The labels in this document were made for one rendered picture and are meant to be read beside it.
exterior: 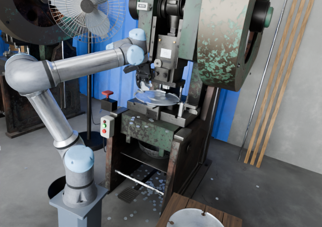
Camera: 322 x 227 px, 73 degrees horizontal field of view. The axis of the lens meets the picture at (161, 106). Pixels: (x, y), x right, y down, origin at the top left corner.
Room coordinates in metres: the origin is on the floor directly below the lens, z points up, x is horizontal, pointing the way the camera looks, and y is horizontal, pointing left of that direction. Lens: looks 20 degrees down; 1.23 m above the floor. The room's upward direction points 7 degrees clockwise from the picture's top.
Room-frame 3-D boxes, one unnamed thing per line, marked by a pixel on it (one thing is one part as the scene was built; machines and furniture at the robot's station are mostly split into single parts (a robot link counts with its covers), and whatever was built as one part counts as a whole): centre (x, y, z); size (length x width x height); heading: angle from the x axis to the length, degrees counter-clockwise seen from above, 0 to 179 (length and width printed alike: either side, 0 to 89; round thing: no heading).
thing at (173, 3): (1.46, -0.02, 1.27); 0.21 x 0.12 x 0.34; 154
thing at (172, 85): (1.46, -0.03, 0.86); 0.20 x 0.16 x 0.05; 64
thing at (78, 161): (0.78, 0.32, 0.62); 0.13 x 0.12 x 0.14; 35
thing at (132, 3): (1.58, 0.19, 1.31); 0.22 x 0.12 x 0.22; 154
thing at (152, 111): (1.30, 0.05, 0.72); 0.25 x 0.14 x 0.14; 154
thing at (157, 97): (1.35, 0.03, 0.78); 0.29 x 0.29 x 0.01
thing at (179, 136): (1.47, -0.33, 0.45); 0.92 x 0.12 x 0.90; 154
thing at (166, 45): (1.42, -0.01, 1.04); 0.17 x 0.15 x 0.30; 154
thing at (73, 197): (0.78, 0.32, 0.50); 0.15 x 0.15 x 0.10
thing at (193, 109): (1.39, -0.18, 0.76); 0.17 x 0.06 x 0.10; 64
